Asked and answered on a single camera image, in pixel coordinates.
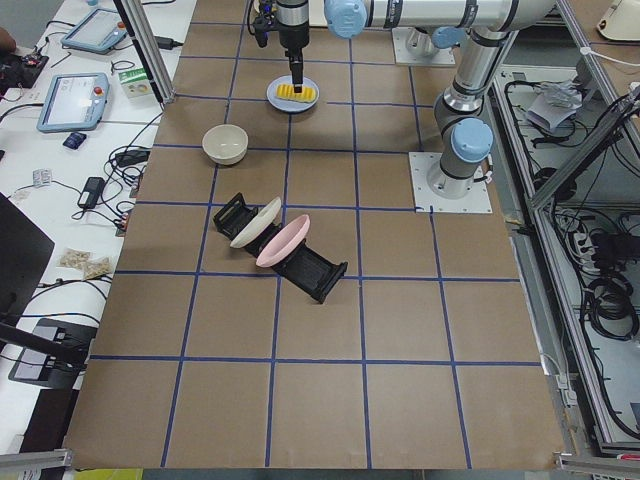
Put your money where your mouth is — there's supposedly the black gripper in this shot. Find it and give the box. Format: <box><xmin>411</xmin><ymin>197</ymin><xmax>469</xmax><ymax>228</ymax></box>
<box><xmin>278</xmin><ymin>22</ymin><xmax>309</xmax><ymax>93</ymax></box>

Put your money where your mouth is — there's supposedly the blue plate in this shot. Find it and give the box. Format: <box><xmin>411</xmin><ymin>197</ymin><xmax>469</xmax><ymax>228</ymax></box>
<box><xmin>266</xmin><ymin>75</ymin><xmax>319</xmax><ymax>114</ymax></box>

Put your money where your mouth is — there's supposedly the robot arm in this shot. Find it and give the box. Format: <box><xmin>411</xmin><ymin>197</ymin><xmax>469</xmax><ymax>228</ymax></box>
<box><xmin>323</xmin><ymin>1</ymin><xmax>554</xmax><ymax>104</ymax></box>
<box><xmin>428</xmin><ymin>27</ymin><xmax>517</xmax><ymax>199</ymax></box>

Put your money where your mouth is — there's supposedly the cream plate in rack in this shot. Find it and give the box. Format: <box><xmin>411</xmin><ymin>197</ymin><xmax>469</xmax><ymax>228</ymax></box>
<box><xmin>230</xmin><ymin>197</ymin><xmax>282</xmax><ymax>249</ymax></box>

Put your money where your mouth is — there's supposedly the pink plate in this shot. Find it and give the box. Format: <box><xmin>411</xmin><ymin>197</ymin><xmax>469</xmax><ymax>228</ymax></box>
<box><xmin>256</xmin><ymin>214</ymin><xmax>310</xmax><ymax>268</ymax></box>

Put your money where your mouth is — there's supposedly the black plate rack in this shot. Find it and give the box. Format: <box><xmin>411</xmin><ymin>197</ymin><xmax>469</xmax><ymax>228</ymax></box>
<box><xmin>213</xmin><ymin>193</ymin><xmax>348</xmax><ymax>304</ymax></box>

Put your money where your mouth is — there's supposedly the white bowl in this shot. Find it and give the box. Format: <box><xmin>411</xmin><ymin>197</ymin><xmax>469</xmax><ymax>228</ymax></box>
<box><xmin>202</xmin><ymin>124</ymin><xmax>249</xmax><ymax>165</ymax></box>

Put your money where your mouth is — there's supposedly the green white box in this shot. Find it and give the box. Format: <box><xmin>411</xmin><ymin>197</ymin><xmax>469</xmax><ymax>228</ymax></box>
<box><xmin>118</xmin><ymin>68</ymin><xmax>152</xmax><ymax>98</ymax></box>

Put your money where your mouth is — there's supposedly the teach pendant far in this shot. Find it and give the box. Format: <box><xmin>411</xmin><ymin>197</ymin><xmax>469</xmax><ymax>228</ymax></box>
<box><xmin>61</xmin><ymin>8</ymin><xmax>127</xmax><ymax>54</ymax></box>

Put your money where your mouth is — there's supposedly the teach pendant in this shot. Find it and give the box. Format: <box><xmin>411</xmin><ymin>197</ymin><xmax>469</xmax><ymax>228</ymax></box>
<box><xmin>36</xmin><ymin>72</ymin><xmax>110</xmax><ymax>133</ymax></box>
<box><xmin>61</xmin><ymin>8</ymin><xmax>127</xmax><ymax>54</ymax></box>

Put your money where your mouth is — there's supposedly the teach pendant near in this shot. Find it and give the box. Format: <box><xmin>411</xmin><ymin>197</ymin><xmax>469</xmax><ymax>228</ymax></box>
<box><xmin>36</xmin><ymin>72</ymin><xmax>110</xmax><ymax>133</ymax></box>

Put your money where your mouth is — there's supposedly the black power brick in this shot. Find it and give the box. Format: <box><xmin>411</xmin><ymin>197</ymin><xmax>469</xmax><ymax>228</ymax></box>
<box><xmin>77</xmin><ymin>176</ymin><xmax>106</xmax><ymax>210</ymax></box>

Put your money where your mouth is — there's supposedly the black monitor stand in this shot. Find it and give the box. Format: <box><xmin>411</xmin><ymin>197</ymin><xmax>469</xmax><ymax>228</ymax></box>
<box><xmin>1</xmin><ymin>196</ymin><xmax>97</xmax><ymax>389</ymax></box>

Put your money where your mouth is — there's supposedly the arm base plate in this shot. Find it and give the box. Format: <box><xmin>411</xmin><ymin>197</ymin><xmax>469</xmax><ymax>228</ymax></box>
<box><xmin>408</xmin><ymin>152</ymin><xmax>492</xmax><ymax>214</ymax></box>
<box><xmin>392</xmin><ymin>27</ymin><xmax>455</xmax><ymax>68</ymax></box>

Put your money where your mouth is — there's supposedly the aluminium frame post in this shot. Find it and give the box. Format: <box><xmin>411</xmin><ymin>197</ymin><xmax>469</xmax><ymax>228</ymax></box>
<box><xmin>113</xmin><ymin>0</ymin><xmax>175</xmax><ymax>105</ymax></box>

